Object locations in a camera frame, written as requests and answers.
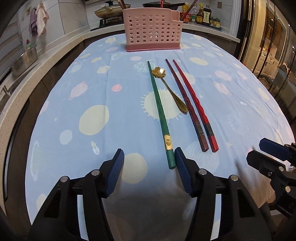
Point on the glass sliding door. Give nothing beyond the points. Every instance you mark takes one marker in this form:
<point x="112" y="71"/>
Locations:
<point x="272" y="34"/>

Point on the small seasoning jars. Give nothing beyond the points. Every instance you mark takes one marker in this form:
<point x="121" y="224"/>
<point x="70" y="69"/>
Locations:
<point x="215" y="22"/>

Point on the green chopstick with gold band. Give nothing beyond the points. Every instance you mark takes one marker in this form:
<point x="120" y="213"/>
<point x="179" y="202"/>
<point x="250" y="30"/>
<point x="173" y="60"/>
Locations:
<point x="162" y="118"/>

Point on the beige wok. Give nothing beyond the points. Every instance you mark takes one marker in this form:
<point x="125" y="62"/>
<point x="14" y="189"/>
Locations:
<point x="101" y="14"/>

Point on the sink soap dispenser pump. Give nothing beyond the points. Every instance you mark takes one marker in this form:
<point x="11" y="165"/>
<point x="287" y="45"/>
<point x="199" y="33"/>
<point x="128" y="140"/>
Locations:
<point x="4" y="90"/>

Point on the black wok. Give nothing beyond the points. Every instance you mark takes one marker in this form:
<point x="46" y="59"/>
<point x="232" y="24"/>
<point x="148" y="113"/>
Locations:
<point x="152" y="4"/>

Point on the green dish soap bottle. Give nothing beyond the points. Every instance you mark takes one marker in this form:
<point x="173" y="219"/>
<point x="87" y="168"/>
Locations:
<point x="31" y="46"/>

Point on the wall sticker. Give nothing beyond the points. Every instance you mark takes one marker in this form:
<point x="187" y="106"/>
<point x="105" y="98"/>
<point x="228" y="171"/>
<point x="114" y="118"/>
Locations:
<point x="29" y="10"/>

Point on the blue printed tablecloth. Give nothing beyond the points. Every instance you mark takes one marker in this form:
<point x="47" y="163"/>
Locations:
<point x="104" y="81"/>

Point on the black gas stove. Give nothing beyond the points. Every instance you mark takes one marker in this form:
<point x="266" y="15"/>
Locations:
<point x="108" y="22"/>

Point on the dark red chopstick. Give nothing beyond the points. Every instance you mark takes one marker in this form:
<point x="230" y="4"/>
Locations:
<point x="190" y="9"/>
<point x="202" y="142"/>

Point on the clear plastic bottle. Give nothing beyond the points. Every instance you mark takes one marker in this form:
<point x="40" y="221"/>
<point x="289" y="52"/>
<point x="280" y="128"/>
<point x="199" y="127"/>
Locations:
<point x="193" y="11"/>

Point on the beige lidded pan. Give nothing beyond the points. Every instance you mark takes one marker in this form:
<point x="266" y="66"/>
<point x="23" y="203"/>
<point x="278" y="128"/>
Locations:
<point x="106" y="8"/>

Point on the dark sauce bottle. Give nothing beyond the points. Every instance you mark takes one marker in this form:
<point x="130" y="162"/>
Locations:
<point x="206" y="16"/>

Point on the purple hanging towel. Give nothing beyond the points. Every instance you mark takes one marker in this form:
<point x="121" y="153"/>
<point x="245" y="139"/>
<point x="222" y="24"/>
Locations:
<point x="33" y="23"/>

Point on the gold flower spoon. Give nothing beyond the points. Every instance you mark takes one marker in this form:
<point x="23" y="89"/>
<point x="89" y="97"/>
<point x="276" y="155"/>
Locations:
<point x="159" y="71"/>

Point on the red seasoning cups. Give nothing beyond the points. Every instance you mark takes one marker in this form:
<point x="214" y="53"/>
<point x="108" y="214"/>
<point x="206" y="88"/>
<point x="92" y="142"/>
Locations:
<point x="187" y="18"/>

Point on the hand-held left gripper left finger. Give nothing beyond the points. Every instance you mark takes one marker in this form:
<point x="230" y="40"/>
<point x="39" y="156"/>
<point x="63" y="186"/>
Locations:
<point x="114" y="172"/>

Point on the stainless steel bowl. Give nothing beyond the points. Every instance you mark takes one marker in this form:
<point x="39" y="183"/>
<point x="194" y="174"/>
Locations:
<point x="23" y="62"/>

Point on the soy sauce bottle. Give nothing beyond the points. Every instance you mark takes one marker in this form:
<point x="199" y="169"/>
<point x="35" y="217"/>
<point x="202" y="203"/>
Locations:
<point x="199" y="15"/>

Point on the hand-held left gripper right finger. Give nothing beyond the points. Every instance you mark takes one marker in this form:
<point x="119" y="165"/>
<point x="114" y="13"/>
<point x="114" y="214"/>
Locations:
<point x="185" y="171"/>

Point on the white hanging towel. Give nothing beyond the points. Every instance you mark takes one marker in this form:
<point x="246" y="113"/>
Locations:
<point x="41" y="18"/>

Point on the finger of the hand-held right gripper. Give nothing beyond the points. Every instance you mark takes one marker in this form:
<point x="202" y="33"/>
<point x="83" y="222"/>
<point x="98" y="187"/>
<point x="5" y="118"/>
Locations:
<point x="270" y="144"/>
<point x="263" y="162"/>

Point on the pink perforated utensil holder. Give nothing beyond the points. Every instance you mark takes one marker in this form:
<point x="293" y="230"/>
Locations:
<point x="143" y="30"/>

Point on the wall outlet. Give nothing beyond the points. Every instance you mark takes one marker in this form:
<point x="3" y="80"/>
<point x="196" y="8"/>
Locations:
<point x="219" y="4"/>

